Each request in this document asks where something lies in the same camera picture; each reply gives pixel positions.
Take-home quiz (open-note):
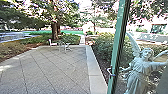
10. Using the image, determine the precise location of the green framed glass door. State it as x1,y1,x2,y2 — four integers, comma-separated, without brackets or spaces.
106,0,132,94

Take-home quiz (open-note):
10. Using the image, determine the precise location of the metal outdoor table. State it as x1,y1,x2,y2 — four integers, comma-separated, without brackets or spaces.
57,40,73,53

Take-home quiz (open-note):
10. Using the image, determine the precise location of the green outdoor canopy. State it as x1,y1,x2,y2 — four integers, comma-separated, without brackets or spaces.
23,29,86,36

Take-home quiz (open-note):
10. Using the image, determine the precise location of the large green shrub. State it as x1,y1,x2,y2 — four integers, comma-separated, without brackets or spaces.
91,31,168,68

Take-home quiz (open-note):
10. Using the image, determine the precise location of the metal outdoor chair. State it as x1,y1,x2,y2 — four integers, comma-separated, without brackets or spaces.
48,38,58,48

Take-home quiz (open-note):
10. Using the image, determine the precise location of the leafy green tree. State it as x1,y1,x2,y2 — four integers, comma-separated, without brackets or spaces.
19,0,83,42

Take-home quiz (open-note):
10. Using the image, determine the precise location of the low green hedge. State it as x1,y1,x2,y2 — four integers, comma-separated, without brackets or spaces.
0,33,82,63

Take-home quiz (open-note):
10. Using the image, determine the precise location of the white garden statue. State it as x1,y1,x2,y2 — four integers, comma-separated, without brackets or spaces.
119,31,168,94

